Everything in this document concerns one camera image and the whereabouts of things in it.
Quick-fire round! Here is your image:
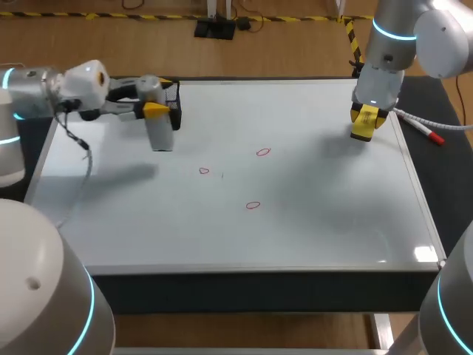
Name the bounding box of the white marker with red cap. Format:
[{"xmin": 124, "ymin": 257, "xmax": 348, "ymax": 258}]
[{"xmin": 397, "ymin": 112, "xmax": 446, "ymax": 146}]

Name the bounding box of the black mesh cup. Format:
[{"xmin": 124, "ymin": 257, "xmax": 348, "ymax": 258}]
[{"xmin": 161, "ymin": 81, "xmax": 183, "ymax": 132}]

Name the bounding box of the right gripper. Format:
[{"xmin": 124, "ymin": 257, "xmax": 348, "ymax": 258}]
[{"xmin": 350, "ymin": 64, "xmax": 406, "ymax": 129}]

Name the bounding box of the yellow whiteboard eraser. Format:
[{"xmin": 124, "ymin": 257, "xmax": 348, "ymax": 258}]
[{"xmin": 350, "ymin": 104, "xmax": 382, "ymax": 143}]

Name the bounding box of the large whiteboard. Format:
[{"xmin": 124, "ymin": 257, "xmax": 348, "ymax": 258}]
[{"xmin": 24, "ymin": 79, "xmax": 447, "ymax": 277}]

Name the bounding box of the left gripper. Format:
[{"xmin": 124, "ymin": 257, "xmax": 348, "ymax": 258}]
[{"xmin": 60, "ymin": 61, "xmax": 174, "ymax": 123}]

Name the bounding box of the black stand base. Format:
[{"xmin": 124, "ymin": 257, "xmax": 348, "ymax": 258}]
[{"xmin": 194, "ymin": 16, "xmax": 237, "ymax": 41}]

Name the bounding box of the white cable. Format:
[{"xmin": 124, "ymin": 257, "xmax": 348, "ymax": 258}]
[{"xmin": 392, "ymin": 106, "xmax": 473, "ymax": 132}]

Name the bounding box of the grey hand-held probe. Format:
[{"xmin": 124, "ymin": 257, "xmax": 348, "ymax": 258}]
[{"xmin": 135, "ymin": 75, "xmax": 175, "ymax": 153}]

